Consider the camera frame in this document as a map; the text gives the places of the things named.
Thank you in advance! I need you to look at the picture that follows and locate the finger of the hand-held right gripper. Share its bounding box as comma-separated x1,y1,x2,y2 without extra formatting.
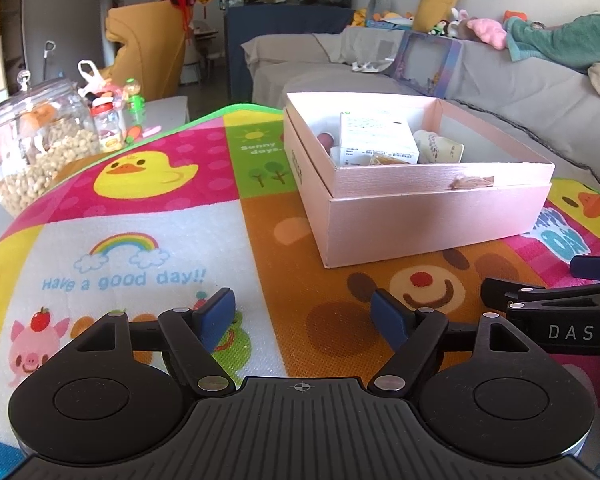
481,277,600,312
569,255,600,282

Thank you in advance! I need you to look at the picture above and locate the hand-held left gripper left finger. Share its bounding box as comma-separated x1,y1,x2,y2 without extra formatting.
71,287,237,399

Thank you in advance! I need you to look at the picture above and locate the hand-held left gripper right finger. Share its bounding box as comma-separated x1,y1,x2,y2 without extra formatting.
369,288,537,397

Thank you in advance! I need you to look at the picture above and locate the pink cardboard box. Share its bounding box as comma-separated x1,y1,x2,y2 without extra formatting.
282,91,556,269

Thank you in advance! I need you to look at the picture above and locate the white cup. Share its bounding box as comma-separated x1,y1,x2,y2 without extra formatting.
412,130,465,163

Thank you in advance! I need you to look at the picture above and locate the small white carton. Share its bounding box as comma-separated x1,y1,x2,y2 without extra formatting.
337,111,421,166

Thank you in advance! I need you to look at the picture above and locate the colourful cartoon play mat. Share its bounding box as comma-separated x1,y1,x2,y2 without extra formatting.
0,103,600,480

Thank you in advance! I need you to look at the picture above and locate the grey sofa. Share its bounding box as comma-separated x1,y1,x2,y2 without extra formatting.
241,25,600,191

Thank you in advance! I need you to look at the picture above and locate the small red-lidded plastic jar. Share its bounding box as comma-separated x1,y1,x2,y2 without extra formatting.
91,97,122,153

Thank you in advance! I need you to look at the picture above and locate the green toy candy dispenser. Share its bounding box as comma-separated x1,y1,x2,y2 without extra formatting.
124,78,147,126

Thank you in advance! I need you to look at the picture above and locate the glass jar of peanuts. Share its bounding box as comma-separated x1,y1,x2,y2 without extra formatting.
0,71,101,218

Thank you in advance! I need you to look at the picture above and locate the teal blanket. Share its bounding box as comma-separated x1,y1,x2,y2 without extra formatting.
502,5,600,73

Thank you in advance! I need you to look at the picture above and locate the purple picture box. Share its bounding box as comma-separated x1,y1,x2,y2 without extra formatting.
391,30,463,100

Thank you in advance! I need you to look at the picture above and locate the white crumpled paper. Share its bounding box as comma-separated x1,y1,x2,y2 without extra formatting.
350,57,396,73

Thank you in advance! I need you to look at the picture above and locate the pink plush toy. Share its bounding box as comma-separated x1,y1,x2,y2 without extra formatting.
467,17,508,51

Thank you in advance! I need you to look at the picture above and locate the white plastic bag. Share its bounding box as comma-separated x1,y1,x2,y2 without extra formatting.
76,60,106,96

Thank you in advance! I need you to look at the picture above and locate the white bunny plush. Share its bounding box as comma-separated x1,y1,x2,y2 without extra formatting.
447,7,473,38

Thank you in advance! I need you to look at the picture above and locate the yellow armchair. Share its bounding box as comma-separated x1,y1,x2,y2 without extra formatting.
104,0,188,103

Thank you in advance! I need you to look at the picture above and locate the yellow plush toy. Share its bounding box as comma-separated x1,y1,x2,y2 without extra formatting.
352,7,413,28

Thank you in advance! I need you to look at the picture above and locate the yellow pillow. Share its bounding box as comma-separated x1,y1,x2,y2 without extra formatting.
412,0,467,33

